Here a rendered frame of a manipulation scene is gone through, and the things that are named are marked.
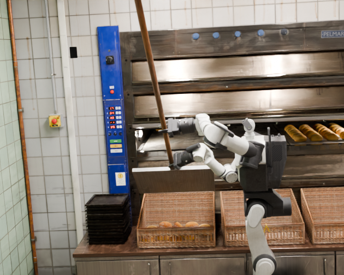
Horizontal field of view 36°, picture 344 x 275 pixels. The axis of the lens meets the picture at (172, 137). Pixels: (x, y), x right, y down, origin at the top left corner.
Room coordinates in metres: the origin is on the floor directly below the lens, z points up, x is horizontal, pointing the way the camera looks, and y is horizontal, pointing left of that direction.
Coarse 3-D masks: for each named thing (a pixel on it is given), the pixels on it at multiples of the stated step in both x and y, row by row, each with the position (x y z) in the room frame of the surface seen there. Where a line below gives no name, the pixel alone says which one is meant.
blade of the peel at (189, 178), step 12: (144, 168) 3.51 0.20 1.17; (156, 168) 3.50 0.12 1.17; (168, 168) 3.49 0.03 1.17; (192, 168) 3.47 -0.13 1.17; (204, 168) 3.46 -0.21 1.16; (144, 180) 3.60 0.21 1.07; (156, 180) 3.60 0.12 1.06; (168, 180) 3.60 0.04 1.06; (180, 180) 3.60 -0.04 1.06; (192, 180) 3.60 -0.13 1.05; (204, 180) 3.60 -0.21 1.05; (144, 192) 3.76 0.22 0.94; (156, 192) 3.76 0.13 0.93; (168, 192) 3.75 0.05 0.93
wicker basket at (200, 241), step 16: (192, 192) 4.00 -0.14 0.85; (208, 192) 3.99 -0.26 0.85; (144, 208) 3.96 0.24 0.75; (160, 208) 3.99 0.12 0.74; (176, 208) 3.98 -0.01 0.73; (192, 208) 3.97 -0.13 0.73; (208, 208) 3.96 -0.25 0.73; (144, 224) 3.89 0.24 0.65; (144, 240) 3.57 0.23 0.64; (160, 240) 3.57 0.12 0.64; (176, 240) 3.55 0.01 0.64; (192, 240) 3.54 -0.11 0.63; (208, 240) 3.54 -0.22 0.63
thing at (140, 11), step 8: (136, 0) 2.27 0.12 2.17; (136, 8) 2.32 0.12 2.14; (144, 16) 2.36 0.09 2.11; (144, 24) 2.39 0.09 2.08; (144, 32) 2.42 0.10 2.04; (144, 40) 2.47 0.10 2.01; (152, 56) 2.58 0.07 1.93; (152, 64) 2.61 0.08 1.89; (152, 72) 2.65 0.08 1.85; (152, 80) 2.70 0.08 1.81; (160, 96) 2.83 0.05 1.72; (160, 104) 2.87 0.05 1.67; (160, 112) 2.93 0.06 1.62; (160, 120) 3.01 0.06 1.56; (168, 136) 3.16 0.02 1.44; (168, 144) 3.21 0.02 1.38; (168, 152) 3.29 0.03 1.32
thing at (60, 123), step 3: (51, 114) 4.07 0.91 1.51; (54, 114) 4.06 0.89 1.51; (57, 114) 4.05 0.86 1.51; (60, 114) 4.04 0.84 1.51; (48, 117) 4.04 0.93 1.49; (51, 117) 4.03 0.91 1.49; (54, 117) 4.03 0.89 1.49; (60, 117) 4.03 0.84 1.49; (51, 120) 4.03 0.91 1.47; (57, 120) 4.03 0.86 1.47; (60, 120) 4.03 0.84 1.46; (51, 123) 4.03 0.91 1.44; (57, 123) 4.03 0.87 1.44; (60, 123) 4.03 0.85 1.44; (63, 123) 4.09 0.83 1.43; (51, 126) 4.03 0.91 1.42; (54, 126) 4.03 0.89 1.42; (57, 126) 4.03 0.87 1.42; (60, 126) 4.03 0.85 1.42
